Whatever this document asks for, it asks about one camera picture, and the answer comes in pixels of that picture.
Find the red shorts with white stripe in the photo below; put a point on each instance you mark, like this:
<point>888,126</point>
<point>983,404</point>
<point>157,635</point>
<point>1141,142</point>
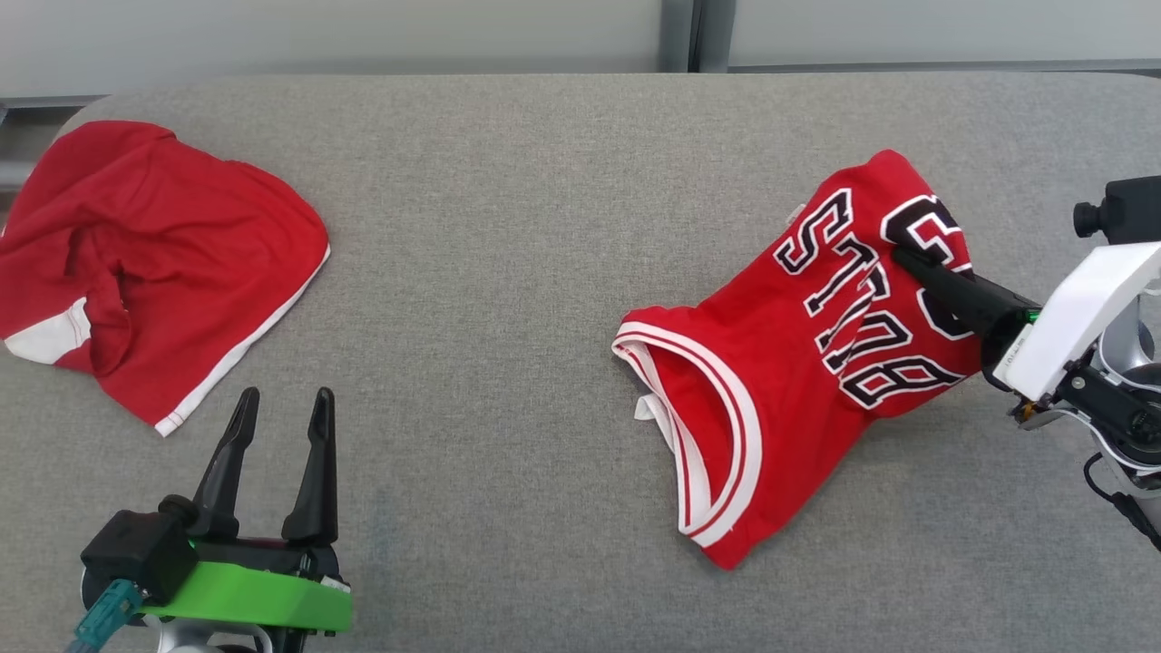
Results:
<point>181,254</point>

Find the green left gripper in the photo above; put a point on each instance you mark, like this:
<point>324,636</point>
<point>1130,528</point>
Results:
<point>254,599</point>

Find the red and white jersey shirt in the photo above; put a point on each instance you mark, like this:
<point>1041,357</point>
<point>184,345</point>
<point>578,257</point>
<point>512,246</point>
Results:
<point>771,363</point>

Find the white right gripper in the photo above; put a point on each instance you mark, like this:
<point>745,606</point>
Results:
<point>1079,317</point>

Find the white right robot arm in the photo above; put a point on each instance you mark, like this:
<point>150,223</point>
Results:
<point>1125,399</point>

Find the grey partition post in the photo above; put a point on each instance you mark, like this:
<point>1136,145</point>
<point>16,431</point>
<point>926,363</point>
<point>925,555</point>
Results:
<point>715,36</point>
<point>676,36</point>

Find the grey metal rack frame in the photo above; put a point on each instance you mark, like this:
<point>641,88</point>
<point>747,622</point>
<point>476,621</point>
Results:
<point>14,172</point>

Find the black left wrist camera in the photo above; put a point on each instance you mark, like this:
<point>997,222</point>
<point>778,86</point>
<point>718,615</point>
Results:
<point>136,553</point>

